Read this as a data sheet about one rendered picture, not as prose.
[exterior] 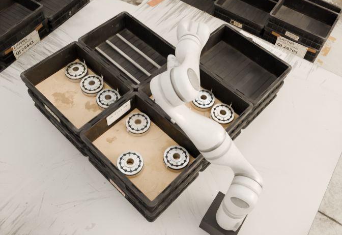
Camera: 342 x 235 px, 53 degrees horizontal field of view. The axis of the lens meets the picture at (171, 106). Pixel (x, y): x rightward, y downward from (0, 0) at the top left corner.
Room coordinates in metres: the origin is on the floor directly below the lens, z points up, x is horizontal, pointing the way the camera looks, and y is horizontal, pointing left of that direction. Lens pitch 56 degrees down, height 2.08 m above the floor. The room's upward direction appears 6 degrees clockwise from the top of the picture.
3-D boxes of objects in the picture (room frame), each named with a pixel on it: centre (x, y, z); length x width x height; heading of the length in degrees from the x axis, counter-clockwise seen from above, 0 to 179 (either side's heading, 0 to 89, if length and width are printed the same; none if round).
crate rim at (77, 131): (0.86, 0.40, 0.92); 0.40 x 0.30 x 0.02; 51
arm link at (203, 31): (0.82, -0.06, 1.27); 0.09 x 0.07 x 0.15; 83
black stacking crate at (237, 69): (1.08, -0.29, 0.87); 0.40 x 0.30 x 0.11; 51
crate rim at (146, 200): (0.61, 0.09, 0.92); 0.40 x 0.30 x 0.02; 51
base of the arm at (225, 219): (0.40, -0.25, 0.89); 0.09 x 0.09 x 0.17; 60
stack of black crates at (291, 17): (1.86, -0.83, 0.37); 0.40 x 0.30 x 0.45; 61
